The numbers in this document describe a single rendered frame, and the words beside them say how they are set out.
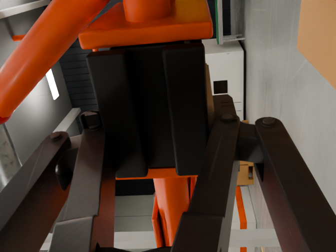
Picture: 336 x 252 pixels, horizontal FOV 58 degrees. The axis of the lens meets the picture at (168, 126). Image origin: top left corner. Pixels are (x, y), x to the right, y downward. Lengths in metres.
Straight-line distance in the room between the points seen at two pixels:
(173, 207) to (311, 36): 0.23
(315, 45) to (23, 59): 0.26
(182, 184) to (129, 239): 3.10
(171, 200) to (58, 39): 0.12
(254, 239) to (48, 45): 3.08
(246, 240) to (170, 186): 3.02
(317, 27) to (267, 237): 2.96
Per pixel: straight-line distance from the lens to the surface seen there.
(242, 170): 7.25
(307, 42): 0.36
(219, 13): 7.42
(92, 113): 0.16
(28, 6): 10.24
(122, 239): 3.31
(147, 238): 3.25
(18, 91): 0.21
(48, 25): 0.18
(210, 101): 0.16
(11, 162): 6.61
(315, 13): 0.34
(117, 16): 0.17
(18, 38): 9.67
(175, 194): 0.19
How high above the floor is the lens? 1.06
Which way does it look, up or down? 7 degrees up
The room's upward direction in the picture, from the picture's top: 94 degrees counter-clockwise
